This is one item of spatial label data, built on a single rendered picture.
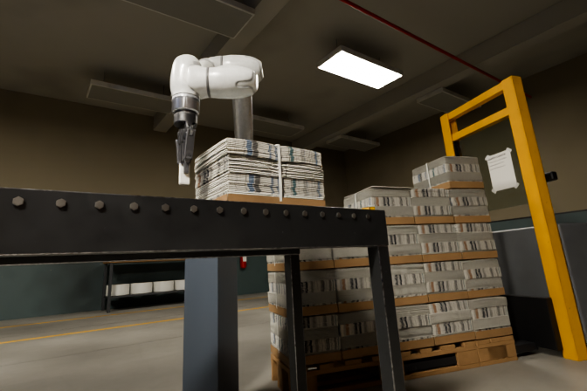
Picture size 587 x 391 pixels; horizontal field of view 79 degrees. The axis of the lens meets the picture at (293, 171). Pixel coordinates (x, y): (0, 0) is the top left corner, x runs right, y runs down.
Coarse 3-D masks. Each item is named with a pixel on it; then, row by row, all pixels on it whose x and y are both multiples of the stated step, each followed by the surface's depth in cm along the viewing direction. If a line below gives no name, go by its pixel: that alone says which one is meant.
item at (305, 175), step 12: (288, 156) 121; (300, 156) 125; (312, 156) 127; (288, 168) 120; (300, 168) 123; (312, 168) 126; (288, 180) 119; (300, 180) 122; (312, 180) 125; (288, 192) 119; (300, 192) 121; (312, 192) 124
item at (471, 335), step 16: (400, 256) 210; (416, 256) 213; (432, 256) 217; (448, 256) 220; (336, 304) 191; (352, 304) 193; (368, 304) 196; (400, 304) 202; (448, 336) 206; (464, 336) 209; (272, 352) 207; (336, 352) 184; (352, 352) 187; (368, 352) 189
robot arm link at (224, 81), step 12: (204, 60) 163; (216, 72) 118; (228, 72) 118; (240, 72) 119; (252, 72) 121; (216, 84) 117; (228, 84) 118; (240, 84) 119; (252, 84) 120; (216, 96) 121; (228, 96) 121; (240, 96) 122
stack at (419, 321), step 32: (448, 224) 227; (320, 256) 195; (352, 256) 201; (320, 288) 190; (352, 288) 196; (416, 288) 208; (448, 288) 214; (320, 320) 187; (352, 320) 191; (416, 320) 202; (448, 320) 208; (288, 352) 179; (320, 352) 182; (448, 352) 203; (288, 384) 175; (320, 384) 190; (352, 384) 183
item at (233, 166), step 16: (224, 144) 110; (240, 144) 111; (256, 144) 115; (208, 160) 120; (224, 160) 110; (240, 160) 110; (256, 160) 114; (208, 176) 120; (224, 176) 110; (240, 176) 109; (256, 176) 113; (208, 192) 119; (224, 192) 107; (240, 192) 108; (256, 192) 111
